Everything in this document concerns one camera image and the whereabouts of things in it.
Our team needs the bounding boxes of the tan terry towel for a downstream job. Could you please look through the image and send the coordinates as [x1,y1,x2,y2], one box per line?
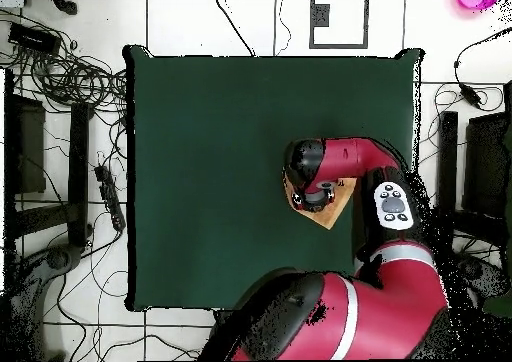
[282,175,358,231]

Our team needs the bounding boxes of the dark flat panel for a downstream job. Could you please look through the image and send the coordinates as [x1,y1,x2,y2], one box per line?
[463,113,512,221]
[5,93,47,195]

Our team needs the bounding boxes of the dark green table cloth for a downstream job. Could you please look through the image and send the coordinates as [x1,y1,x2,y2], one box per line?
[121,43,425,313]

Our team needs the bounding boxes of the black metal stand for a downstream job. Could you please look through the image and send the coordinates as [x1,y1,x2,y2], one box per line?
[213,308,245,339]

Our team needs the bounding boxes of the black bar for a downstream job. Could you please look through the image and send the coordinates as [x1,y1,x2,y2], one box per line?
[435,111,460,255]
[67,101,95,248]

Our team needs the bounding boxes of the black power strip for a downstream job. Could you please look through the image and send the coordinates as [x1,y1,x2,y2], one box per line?
[94,164,127,232]

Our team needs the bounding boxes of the grey chair base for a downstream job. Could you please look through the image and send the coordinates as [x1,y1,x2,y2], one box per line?
[7,241,87,361]
[453,253,511,303]

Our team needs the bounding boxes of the pink round object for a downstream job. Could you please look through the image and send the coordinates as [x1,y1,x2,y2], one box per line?
[455,0,501,13]

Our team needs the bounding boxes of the black rectangular box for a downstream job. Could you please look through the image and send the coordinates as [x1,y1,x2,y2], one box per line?
[7,21,62,55]

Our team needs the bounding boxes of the grey rectangular floor frame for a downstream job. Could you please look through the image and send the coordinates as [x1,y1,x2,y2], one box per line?
[308,0,369,50]

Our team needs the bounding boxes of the thin black cable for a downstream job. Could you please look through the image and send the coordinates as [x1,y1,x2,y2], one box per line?
[273,0,292,57]

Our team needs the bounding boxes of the thick black cable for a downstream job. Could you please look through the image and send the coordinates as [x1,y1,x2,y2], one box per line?
[214,0,257,58]

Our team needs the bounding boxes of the black cable with adapter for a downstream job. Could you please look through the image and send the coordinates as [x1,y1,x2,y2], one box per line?
[452,25,512,110]

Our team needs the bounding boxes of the tangled black cables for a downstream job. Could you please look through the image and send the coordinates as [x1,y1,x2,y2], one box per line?
[0,9,130,115]

